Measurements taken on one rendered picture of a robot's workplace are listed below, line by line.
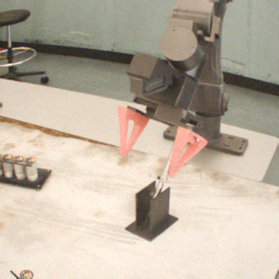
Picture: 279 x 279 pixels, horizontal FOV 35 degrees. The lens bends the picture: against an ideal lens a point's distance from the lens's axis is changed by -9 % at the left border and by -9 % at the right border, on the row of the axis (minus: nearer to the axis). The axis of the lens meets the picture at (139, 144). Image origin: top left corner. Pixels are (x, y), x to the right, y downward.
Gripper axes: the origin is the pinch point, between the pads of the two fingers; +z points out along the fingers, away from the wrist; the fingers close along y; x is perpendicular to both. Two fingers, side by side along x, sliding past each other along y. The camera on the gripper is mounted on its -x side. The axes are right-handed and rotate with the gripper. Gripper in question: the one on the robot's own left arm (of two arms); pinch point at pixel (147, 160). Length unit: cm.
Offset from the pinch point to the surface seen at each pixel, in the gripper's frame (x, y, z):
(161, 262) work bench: 4.4, 7.6, 14.7
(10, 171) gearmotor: -0.5, -29.7, 13.3
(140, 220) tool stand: 7.8, -1.7, 10.2
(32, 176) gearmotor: 1.6, -24.9, 12.1
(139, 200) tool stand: 4.8, -1.6, 6.7
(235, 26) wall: 213, -116, -111
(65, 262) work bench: -4.6, -4.1, 21.1
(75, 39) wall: 204, -254, -67
